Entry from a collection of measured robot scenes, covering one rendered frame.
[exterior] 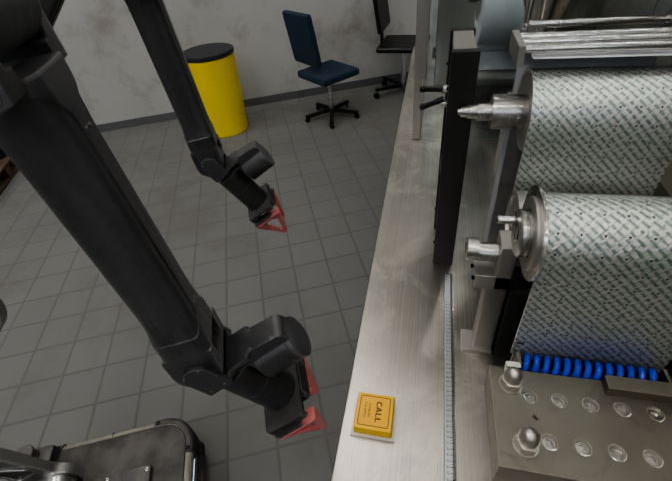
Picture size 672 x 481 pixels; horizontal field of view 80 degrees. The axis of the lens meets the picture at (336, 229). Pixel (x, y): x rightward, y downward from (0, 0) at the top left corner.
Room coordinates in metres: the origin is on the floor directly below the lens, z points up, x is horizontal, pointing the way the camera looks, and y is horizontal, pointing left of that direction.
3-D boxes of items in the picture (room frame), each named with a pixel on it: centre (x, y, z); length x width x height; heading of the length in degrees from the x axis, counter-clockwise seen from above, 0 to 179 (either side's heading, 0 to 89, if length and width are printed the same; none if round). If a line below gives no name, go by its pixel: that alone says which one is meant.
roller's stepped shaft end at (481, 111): (0.71, -0.29, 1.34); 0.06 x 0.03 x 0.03; 74
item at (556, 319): (0.35, -0.40, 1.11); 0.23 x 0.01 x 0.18; 74
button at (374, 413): (0.36, -0.03, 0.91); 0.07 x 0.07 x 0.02; 74
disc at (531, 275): (0.44, -0.30, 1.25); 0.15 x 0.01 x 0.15; 164
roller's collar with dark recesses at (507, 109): (0.69, -0.35, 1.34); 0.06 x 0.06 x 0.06; 74
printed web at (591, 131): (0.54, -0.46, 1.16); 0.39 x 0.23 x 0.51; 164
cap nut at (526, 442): (0.23, -0.24, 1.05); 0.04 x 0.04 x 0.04
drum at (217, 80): (3.76, 0.94, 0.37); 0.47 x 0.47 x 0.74
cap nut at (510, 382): (0.32, -0.26, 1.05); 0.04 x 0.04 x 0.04
